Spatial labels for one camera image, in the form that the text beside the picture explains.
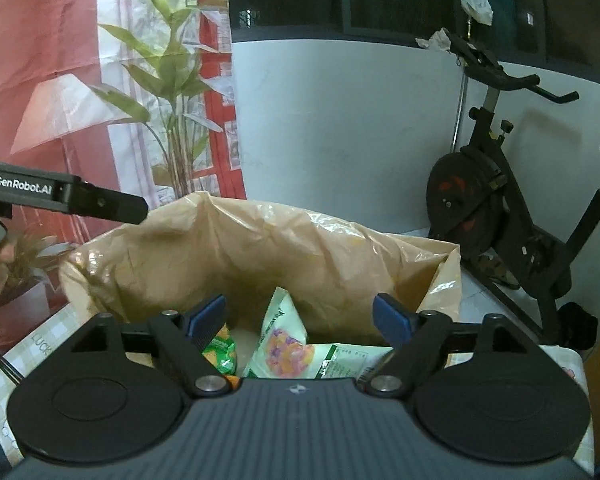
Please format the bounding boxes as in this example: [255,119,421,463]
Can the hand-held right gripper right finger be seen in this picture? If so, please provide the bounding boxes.
[357,292,531,397]

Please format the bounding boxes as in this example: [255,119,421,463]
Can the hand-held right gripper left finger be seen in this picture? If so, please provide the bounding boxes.
[70,294,231,397]

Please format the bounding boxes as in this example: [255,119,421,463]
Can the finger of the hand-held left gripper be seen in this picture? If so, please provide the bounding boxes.
[72,177,149,225]

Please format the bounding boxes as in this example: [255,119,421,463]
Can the green orange snack packet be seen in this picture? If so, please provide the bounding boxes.
[202,322,241,391]

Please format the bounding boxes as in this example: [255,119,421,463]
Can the white packet with green label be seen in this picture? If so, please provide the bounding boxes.
[307,342,396,382]

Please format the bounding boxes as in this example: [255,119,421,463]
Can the white green candy packet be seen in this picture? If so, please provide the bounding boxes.
[242,286,316,380]

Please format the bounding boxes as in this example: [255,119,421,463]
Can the cardboard box with plastic liner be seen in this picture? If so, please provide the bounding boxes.
[60,191,463,363]

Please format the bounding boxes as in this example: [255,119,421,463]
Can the black exercise bike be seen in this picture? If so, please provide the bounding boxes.
[415,30,600,353]

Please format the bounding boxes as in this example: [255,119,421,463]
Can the red plant printed cloth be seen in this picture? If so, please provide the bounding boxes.
[0,0,247,361]

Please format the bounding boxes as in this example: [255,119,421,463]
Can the checkered tablecloth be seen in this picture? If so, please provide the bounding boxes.
[0,305,596,476]

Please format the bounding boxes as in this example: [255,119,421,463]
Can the metal pole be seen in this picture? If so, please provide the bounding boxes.
[450,67,469,153]

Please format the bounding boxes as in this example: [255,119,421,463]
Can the crumpled white cloth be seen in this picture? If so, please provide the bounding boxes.
[415,29,453,52]

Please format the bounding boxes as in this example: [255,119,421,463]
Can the white plastic bag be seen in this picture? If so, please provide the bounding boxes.
[460,0,495,26]

